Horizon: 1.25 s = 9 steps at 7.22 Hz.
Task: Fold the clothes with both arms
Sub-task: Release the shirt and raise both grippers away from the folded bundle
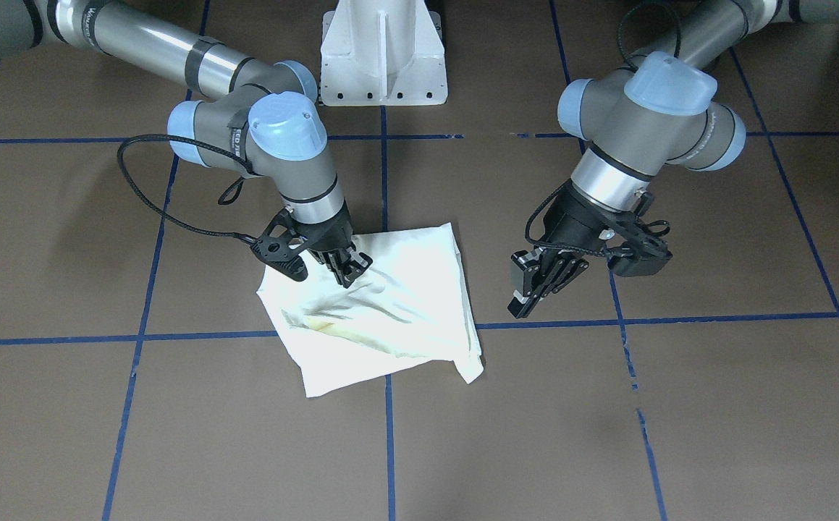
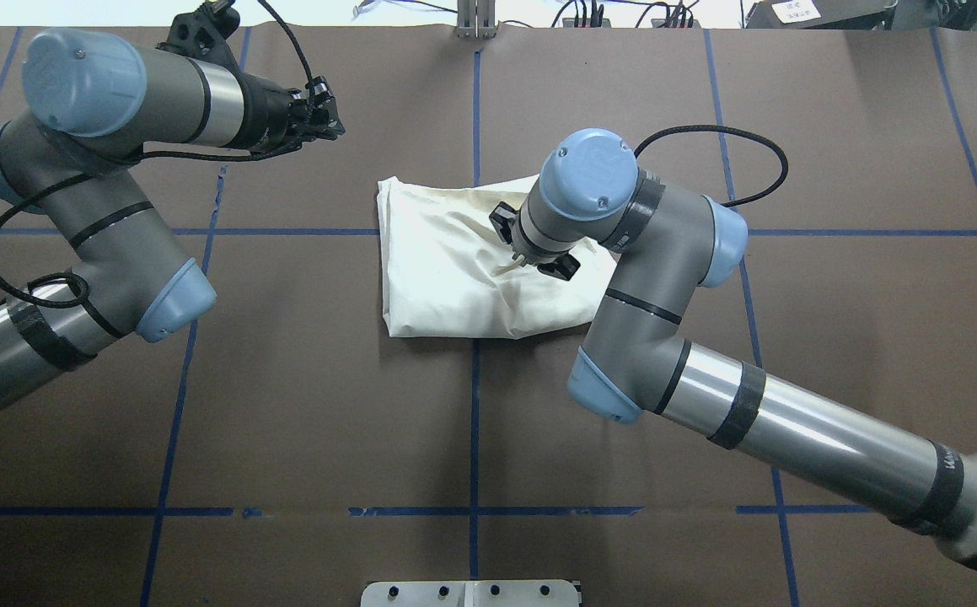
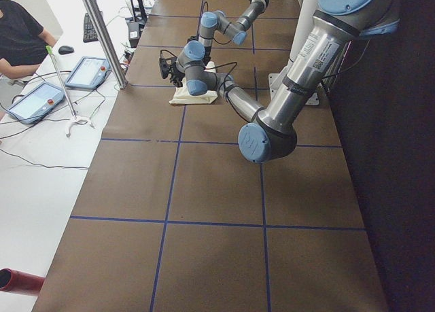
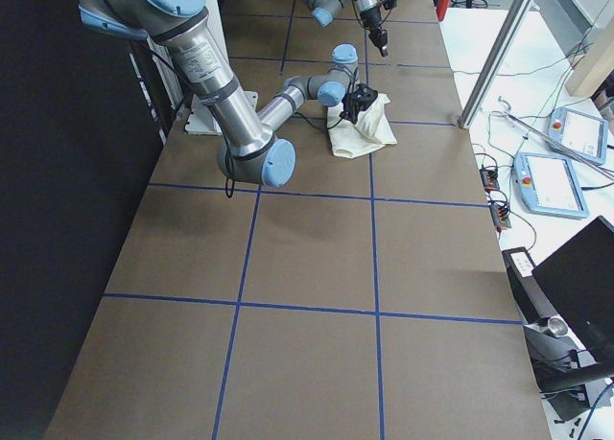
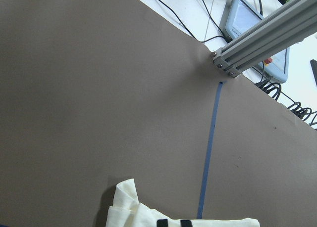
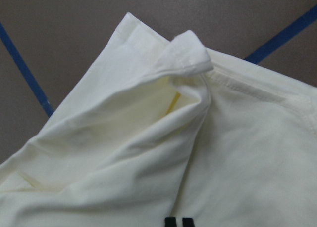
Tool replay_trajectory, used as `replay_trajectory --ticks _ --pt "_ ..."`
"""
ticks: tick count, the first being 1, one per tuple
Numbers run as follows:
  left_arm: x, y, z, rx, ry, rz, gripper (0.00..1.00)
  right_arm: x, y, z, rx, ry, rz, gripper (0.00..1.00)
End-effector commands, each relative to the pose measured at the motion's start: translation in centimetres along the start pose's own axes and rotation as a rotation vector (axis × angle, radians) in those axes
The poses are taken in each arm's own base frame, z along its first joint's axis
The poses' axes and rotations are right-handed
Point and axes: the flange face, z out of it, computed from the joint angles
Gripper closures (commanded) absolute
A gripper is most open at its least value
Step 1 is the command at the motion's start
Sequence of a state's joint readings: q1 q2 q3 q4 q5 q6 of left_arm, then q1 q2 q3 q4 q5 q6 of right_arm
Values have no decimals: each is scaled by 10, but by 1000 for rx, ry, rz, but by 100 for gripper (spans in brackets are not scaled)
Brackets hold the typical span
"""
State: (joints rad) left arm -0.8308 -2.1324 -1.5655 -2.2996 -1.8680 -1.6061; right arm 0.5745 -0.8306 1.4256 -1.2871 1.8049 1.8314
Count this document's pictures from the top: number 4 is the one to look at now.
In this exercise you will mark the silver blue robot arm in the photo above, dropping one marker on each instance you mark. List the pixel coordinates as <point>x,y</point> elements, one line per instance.
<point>251,152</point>
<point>325,11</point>

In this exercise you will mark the far blue teach pendant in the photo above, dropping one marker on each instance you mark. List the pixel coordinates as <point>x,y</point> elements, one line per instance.
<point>585,134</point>

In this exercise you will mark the near blue teach pendant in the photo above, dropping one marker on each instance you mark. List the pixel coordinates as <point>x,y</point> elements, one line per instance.
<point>549,186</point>

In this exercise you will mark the black laptop screen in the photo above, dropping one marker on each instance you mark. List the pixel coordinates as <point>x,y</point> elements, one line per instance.
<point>578,281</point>

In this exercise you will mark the reacher grabber stick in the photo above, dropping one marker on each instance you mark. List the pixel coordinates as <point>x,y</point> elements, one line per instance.
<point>554,146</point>

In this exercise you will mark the aluminium frame post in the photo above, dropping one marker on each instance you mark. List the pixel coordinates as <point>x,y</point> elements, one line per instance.
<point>510,28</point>

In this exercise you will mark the cream long-sleeve printed shirt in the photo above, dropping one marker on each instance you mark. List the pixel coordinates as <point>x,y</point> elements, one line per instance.
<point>371,132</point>

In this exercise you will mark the blue teach pendant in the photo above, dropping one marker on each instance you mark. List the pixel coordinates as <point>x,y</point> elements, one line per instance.
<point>549,186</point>
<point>585,134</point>

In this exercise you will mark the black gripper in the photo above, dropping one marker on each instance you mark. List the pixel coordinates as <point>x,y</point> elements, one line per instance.
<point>354,111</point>
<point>373,24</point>

